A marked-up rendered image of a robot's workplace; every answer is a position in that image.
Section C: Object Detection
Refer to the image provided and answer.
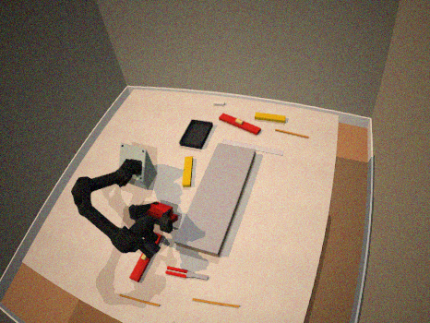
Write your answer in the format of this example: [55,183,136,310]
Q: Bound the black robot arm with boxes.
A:
[71,159,161,259]

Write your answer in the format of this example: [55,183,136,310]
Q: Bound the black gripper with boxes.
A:
[128,203,173,235]

